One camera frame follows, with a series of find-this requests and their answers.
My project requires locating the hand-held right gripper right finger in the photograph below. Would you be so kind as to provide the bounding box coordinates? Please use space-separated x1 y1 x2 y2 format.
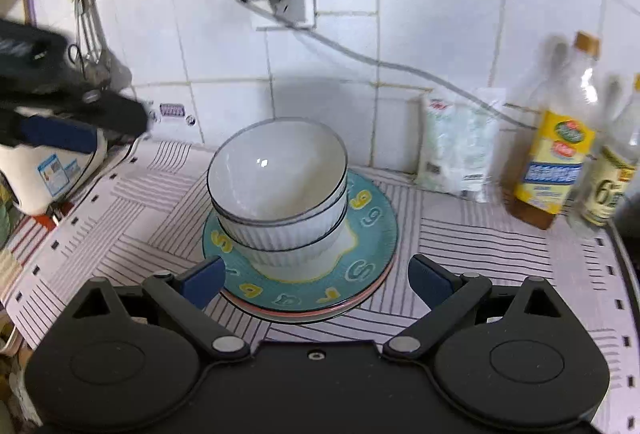
382 254 561 362

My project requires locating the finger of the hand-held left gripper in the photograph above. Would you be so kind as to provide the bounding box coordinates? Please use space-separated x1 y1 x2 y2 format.
50 86 151 136
0 111 99 155

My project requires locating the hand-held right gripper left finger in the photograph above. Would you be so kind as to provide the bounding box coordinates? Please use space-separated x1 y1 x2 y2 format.
72 255 251 362

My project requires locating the blue fried egg plate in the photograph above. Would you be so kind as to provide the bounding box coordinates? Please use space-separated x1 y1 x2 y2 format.
202 169 399 313

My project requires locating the white ribbed bowl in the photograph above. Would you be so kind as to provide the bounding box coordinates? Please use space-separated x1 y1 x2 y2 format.
212 204 348 283
207 118 349 226

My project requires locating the white rabbit print plate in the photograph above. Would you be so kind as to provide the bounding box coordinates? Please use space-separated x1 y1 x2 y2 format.
220 259 397 324

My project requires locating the white rice cooker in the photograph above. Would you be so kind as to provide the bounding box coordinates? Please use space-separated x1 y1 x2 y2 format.
0 107 109 216

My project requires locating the striped table mat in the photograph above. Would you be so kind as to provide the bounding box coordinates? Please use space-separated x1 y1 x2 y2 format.
0 139 640 434

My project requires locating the steel ladle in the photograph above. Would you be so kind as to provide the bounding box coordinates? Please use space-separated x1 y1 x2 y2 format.
69 0 115 85

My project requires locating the white salt bag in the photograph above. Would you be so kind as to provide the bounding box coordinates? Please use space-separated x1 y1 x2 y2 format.
416 88 507 204

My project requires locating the yellow label oil bottle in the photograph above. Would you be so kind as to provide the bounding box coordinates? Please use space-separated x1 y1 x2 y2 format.
510 31 602 231

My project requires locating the clear vinegar bottle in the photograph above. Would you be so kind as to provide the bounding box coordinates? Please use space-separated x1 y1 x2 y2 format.
567 73 640 241

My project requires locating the wall sticker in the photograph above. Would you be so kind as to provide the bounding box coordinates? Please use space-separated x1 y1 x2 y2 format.
147 101 197 126

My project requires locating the dark power cable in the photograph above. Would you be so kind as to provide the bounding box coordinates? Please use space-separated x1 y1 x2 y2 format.
270 0 533 131

